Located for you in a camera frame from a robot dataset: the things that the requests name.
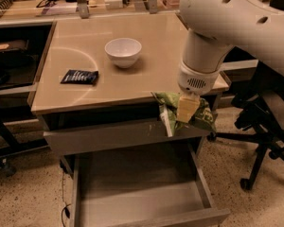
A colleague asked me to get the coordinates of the black cable on floor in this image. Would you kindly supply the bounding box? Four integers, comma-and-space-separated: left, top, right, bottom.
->
60, 170, 72, 227

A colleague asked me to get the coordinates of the closed top drawer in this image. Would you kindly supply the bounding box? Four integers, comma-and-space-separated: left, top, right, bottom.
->
44, 118, 209, 156

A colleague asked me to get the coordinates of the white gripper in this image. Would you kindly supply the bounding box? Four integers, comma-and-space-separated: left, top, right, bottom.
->
177, 61, 219, 123

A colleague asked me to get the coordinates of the white ceramic bowl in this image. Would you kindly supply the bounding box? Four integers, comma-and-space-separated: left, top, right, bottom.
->
104, 38, 142, 68

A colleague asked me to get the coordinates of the black rolling cart base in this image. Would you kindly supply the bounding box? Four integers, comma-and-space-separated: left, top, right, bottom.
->
0, 106, 47, 177

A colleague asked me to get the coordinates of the green jalapeno chip bag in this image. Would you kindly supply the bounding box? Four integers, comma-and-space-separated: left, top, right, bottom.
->
151, 92, 216, 137

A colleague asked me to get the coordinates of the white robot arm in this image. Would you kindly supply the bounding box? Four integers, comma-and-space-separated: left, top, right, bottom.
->
178, 0, 284, 96

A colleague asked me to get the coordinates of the wooden drawer cabinet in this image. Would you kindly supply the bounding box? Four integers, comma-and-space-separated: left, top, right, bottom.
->
27, 11, 232, 227

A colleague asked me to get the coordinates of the open middle drawer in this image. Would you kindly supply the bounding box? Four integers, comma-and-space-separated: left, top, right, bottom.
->
69, 141, 230, 227

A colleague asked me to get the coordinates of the dark blue snack packet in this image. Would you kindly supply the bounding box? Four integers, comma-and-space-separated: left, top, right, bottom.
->
61, 70, 98, 84

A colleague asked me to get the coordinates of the black office chair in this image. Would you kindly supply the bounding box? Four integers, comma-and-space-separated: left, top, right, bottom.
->
206, 0, 284, 191

